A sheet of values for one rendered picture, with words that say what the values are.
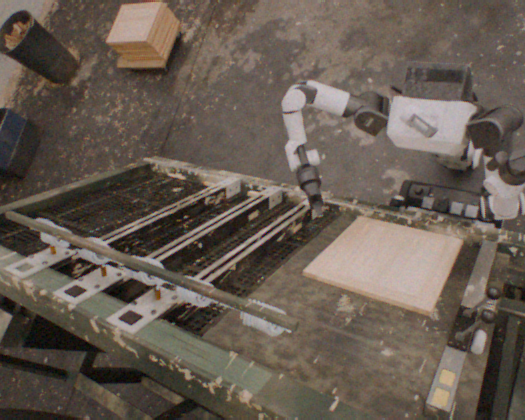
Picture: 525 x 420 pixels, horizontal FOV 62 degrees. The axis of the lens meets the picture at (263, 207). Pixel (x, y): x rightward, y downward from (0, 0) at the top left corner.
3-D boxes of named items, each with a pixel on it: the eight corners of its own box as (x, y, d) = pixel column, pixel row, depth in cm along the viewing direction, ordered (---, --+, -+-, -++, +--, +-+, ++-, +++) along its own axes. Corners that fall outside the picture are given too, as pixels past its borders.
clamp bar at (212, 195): (243, 192, 229) (243, 147, 220) (28, 306, 137) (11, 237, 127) (228, 188, 234) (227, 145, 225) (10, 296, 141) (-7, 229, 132)
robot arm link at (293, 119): (287, 142, 171) (275, 93, 164) (290, 134, 180) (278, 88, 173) (314, 136, 168) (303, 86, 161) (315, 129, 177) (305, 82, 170)
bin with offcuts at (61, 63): (88, 49, 486) (38, 7, 431) (70, 90, 474) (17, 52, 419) (58, 50, 510) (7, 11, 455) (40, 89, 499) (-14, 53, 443)
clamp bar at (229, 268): (327, 212, 206) (330, 163, 197) (137, 365, 113) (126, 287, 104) (308, 207, 211) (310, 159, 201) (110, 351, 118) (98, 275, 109)
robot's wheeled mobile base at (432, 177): (431, 122, 290) (427, 94, 262) (520, 132, 265) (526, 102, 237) (405, 210, 278) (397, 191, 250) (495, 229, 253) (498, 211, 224)
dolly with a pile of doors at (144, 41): (188, 29, 427) (163, -1, 392) (170, 76, 415) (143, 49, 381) (142, 32, 456) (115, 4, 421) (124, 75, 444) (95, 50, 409)
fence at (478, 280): (495, 251, 171) (498, 242, 170) (446, 425, 97) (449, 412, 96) (481, 248, 174) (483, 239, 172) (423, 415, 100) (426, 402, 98)
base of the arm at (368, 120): (354, 112, 177) (359, 87, 169) (387, 117, 175) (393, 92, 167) (350, 134, 167) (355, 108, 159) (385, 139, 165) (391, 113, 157)
